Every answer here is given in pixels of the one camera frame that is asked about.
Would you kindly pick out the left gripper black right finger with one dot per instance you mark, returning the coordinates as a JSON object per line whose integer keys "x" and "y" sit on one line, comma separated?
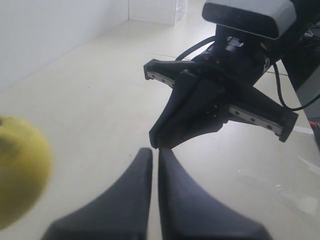
{"x": 188, "y": 212}

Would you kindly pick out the clear acrylic box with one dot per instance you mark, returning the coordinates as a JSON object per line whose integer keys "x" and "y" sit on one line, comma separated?
{"x": 180, "y": 10}

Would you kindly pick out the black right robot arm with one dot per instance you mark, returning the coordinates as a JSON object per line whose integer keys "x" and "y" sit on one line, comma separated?
{"x": 292, "y": 48}

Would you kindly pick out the yellow tennis ball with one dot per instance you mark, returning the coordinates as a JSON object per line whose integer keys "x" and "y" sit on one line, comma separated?
{"x": 25, "y": 167}

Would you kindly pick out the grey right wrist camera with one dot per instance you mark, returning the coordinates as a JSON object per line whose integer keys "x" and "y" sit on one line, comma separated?
{"x": 265, "y": 18}

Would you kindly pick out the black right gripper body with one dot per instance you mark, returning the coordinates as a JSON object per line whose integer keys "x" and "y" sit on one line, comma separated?
{"x": 237, "y": 70}

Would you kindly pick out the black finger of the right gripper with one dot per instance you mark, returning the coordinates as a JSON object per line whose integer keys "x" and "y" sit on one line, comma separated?
{"x": 169, "y": 123}
{"x": 205, "y": 112}

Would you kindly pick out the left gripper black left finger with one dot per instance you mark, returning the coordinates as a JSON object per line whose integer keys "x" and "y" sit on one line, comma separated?
{"x": 119, "y": 213}

